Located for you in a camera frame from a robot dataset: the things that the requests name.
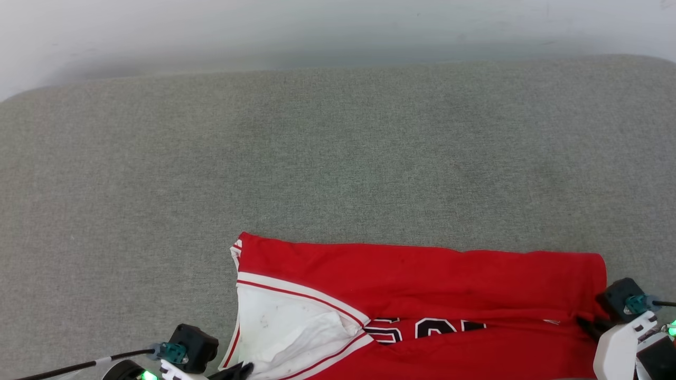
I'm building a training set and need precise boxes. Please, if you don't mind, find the right camera cable teal plug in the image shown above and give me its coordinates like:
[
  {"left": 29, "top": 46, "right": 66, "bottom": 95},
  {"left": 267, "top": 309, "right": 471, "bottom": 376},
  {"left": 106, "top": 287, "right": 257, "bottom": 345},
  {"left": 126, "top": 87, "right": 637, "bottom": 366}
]
[{"left": 625, "top": 293, "right": 676, "bottom": 316}]

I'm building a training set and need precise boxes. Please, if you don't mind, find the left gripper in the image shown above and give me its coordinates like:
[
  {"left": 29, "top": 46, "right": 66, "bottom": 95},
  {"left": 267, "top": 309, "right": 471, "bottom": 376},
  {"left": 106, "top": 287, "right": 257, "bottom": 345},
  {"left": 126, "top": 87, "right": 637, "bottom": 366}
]
[{"left": 102, "top": 359, "right": 255, "bottom": 380}]

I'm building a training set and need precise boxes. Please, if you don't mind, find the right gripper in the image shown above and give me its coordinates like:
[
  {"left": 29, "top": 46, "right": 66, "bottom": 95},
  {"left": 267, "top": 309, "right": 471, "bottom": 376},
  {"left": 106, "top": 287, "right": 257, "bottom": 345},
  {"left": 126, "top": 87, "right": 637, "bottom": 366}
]
[{"left": 576, "top": 310, "right": 676, "bottom": 380}]

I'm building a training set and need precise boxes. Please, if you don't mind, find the red white basketball jersey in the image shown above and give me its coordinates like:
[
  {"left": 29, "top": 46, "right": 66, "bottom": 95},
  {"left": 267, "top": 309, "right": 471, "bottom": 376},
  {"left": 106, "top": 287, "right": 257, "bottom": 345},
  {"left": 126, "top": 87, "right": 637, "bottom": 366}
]
[{"left": 218, "top": 231, "right": 608, "bottom": 380}]

